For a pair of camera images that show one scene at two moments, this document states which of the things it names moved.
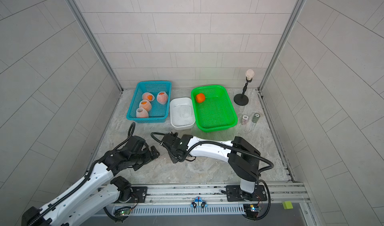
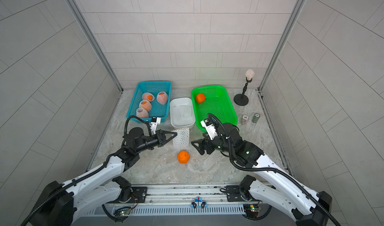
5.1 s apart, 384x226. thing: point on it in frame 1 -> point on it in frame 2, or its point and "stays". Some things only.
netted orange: (162, 97) stays
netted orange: (200, 98) stays
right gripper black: (174, 159) -> (203, 143)
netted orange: (145, 104) stays
